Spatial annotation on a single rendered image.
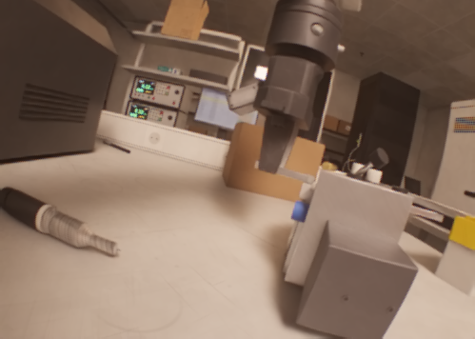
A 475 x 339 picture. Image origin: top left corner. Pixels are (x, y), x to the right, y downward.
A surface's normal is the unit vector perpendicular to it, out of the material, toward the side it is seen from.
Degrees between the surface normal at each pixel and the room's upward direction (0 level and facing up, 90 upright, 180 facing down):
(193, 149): 90
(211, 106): 86
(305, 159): 90
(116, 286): 0
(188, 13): 90
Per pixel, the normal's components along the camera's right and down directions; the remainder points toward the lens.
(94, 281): 0.26, -0.96
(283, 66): -0.32, 0.00
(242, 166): 0.11, 0.11
